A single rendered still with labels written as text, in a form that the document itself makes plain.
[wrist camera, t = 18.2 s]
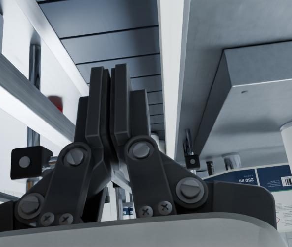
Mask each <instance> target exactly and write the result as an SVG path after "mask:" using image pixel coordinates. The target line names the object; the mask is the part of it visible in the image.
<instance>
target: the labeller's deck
mask: <svg viewBox="0 0 292 247"><path fill-rule="evenodd" d="M289 122H292V41H286V42H279V43H271V44H263V45H256V46H248V47H240V48H233V49H225V50H224V51H223V55H222V57H221V60H220V64H219V67H218V70H217V73H216V76H215V79H214V82H213V86H212V89H211V93H210V96H209V99H208V102H207V105H206V108H205V111H204V115H203V117H202V120H201V124H200V127H199V130H198V133H197V136H196V139H195V142H194V146H193V153H194V155H195V154H198V155H199V160H200V169H199V170H196V172H204V171H208V169H207V164H206V162H208V161H213V167H214V172H215V173H214V174H217V173H221V172H224V171H226V168H225V163H224V159H223V158H222V155H224V154H228V153H233V152H239V153H241V156H240V161H241V166H242V168H247V167H255V166H263V165H272V164H280V163H288V158H287V154H286V150H285V146H284V142H283V138H282V134H281V132H280V128H281V127H282V126H283V125H285V124H287V123H289Z"/></svg>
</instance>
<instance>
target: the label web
mask: <svg viewBox="0 0 292 247"><path fill-rule="evenodd" d="M202 180H203V181H209V182H213V181H214V180H217V181H226V182H234V183H242V184H251V185H259V186H262V187H265V188H266V189H268V190H269V191H270V192H271V193H272V194H273V196H274V200H275V208H276V220H277V231H278V232H279V233H280V232H291V231H292V174H291V170H290V166H289V163H280V164H272V165H263V166H255V167H247V168H239V169H231V170H227V171H224V172H221V173H217V174H214V175H211V176H207V177H204V178H202Z"/></svg>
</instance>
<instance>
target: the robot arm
mask: <svg viewBox="0 0 292 247"><path fill-rule="evenodd" d="M119 163H120V165H121V168H122V171H123V174H124V177H125V179H126V180H127V181H129V182H130V186H131V191H132V196H133V202H134V208H135V213H136V218H135V219H124V220H113V221H103V222H102V221H101V219H102V214H103V209H104V203H105V198H106V191H107V184H108V183H109V182H110V181H111V178H112V177H115V171H118V170H119ZM0 247H288V246H287V244H286V242H285V240H284V239H283V237H282V236H281V234H280V233H279V232H278V231H277V220H276V208H275V200H274V196H273V194H272V193H271V192H270V191H269V190H268V189H266V188H265V187H262V186H259V185H251V184H242V183H234V182H226V181H217V180H214V181H213V182H209V181H203V180H202V179H201V178H200V177H198V176H197V175H195V174H194V173H192V172H191V171H190V170H188V169H187V168H185V167H184V166H182V165H181V164H179V163H178V162H176V161H175V160H173V159H172V158H170V157H169V156H167V155H166V154H164V153H163V152H162V151H160V150H159V148H158V145H157V143H156V141H155V140H154V139H153V138H152V137H151V128H150V115H149V106H148V99H147V92H146V89H142V90H134V91H133V89H132V84H131V79H130V74H129V69H128V65H127V63H125V64H116V65H115V68H111V75H110V73H109V70H108V69H104V67H103V66H100V67H92V68H91V75H90V85H89V95H88V96H83V97H79V101H78V110H77V118H76V127H75V135H74V142H73V143H70V144H68V145H66V146H65V147H64V148H63V149H62V150H61V151H60V153H59V155H58V158H57V161H56V164H55V167H54V168H53V169H52V170H51V171H50V172H49V173H48V174H46V175H45V176H44V177H43V178H42V179H41V180H39V181H38V182H37V183H36V184H35V185H34V186H33V187H32V188H30V189H29V190H28V191H27V192H26V193H25V194H24V195H22V196H21V197H20V199H19V200H18V201H13V200H11V201H8V202H5V203H2V204H0Z"/></svg>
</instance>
